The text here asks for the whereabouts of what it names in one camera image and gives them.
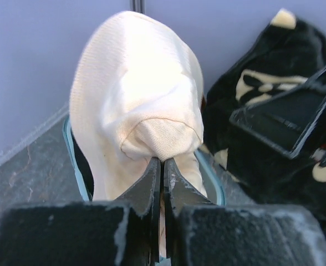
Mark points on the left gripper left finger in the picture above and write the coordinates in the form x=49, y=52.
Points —
x=139, y=234

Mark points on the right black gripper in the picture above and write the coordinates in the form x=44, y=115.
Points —
x=291, y=123

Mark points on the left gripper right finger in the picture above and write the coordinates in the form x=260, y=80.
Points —
x=178, y=193

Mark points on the black cloth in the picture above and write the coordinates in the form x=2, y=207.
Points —
x=84, y=168

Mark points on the cream bucket hat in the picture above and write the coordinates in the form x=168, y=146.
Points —
x=136, y=94

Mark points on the teal plastic basket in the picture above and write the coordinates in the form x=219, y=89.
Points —
x=97, y=224

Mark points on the black floral blanket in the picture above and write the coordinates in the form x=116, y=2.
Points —
x=286, y=54

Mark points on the brown cloth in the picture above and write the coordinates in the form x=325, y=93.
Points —
x=203, y=103

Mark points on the right aluminium corner post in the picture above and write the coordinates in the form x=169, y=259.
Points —
x=138, y=6

